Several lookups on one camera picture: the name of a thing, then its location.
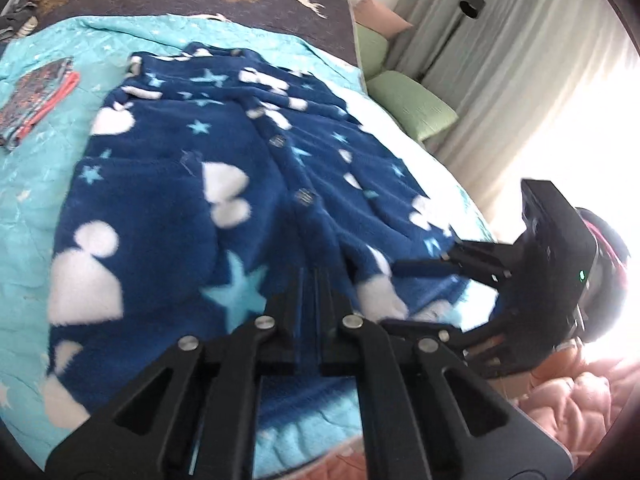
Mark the grey curtain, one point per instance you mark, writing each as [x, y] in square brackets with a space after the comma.
[503, 73]

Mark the green pillow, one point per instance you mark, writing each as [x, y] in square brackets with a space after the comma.
[417, 111]

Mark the navy fleece star garment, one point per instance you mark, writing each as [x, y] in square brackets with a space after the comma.
[209, 180]

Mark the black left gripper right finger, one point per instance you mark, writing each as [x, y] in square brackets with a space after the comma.
[424, 414]

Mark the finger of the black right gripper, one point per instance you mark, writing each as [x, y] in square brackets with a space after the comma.
[481, 349]
[490, 264]

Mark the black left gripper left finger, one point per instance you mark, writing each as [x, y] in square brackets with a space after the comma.
[193, 412]

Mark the clothes pile at bed corner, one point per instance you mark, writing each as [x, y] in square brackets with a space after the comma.
[19, 22]

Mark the pink quilted jacket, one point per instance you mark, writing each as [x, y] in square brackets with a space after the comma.
[577, 394]

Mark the turquoise star quilt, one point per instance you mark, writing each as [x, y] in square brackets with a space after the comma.
[34, 177]

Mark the black lamp on stand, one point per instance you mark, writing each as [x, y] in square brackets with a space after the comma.
[472, 8]

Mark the pink pillow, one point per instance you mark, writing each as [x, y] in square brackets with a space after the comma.
[378, 17]

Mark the folded floral pink clothes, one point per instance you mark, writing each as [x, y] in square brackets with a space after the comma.
[34, 96]

